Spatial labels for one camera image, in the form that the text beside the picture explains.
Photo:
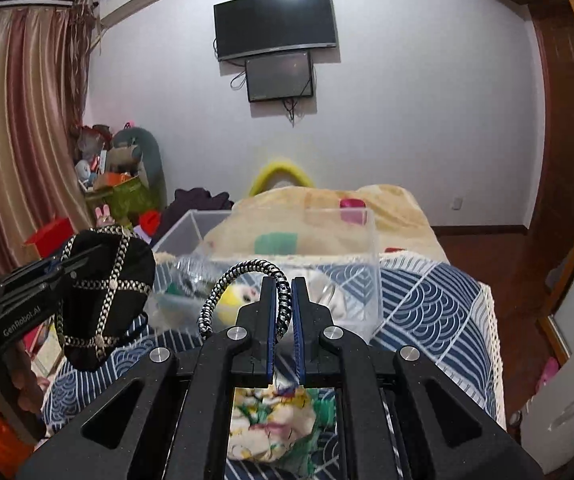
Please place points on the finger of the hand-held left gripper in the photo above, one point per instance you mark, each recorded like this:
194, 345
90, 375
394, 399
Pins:
42, 267
59, 282

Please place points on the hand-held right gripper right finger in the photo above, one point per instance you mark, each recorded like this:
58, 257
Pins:
299, 321

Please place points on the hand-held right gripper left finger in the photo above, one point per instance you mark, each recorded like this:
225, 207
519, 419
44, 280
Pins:
268, 321

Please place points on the clear plastic storage box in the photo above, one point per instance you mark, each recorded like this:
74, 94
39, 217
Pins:
287, 240

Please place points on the person's left hand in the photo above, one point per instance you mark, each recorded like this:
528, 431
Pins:
26, 377

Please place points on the red box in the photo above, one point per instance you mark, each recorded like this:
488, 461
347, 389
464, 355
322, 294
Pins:
49, 236

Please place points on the yellow plush toy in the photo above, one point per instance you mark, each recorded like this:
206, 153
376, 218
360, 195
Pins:
232, 302

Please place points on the pink bunny toy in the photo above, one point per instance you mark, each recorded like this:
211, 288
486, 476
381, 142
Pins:
103, 215

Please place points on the crumpled clear plastic bag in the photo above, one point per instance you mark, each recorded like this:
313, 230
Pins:
194, 275

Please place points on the floral cloth pouch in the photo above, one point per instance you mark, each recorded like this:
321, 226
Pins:
272, 420

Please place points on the red cloth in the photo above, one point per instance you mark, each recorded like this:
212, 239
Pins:
150, 221

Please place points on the green cardboard box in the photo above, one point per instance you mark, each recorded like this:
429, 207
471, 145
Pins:
132, 194

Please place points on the pink plastic item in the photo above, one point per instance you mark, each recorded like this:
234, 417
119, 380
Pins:
352, 209

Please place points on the blue wave-pattern bedsheet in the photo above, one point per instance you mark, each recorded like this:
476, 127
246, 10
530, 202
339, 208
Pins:
432, 305

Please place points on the dark purple clothes pile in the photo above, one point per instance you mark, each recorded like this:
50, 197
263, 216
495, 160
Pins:
194, 205

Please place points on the striped brown curtain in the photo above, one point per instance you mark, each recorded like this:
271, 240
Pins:
22, 125

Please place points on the beige fleece blanket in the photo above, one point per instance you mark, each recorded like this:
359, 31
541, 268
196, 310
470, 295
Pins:
402, 215

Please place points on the grey-green plush toy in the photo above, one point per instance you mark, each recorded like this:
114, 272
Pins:
149, 155

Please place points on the pink slippers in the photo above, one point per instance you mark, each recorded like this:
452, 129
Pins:
548, 375

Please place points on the white cabinet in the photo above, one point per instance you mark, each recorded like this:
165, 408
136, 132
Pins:
572, 410

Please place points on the white wall socket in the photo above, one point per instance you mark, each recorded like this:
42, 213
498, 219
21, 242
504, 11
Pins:
458, 203

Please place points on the small wall monitor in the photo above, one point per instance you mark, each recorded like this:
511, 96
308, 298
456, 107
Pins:
279, 76

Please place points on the large wall television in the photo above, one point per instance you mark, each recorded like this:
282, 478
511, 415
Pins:
274, 22

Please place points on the wooden door frame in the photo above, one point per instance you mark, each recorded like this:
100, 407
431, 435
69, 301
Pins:
562, 110

